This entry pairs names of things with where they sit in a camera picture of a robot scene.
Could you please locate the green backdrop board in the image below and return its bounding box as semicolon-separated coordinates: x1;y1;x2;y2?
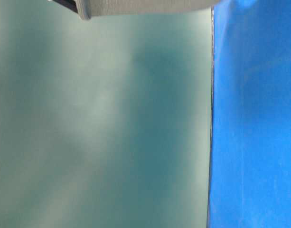
0;0;211;228

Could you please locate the blue table cloth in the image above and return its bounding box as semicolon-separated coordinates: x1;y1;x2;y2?
207;0;291;228

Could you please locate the large grey towel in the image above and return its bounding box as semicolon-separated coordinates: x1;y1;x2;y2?
75;0;220;20

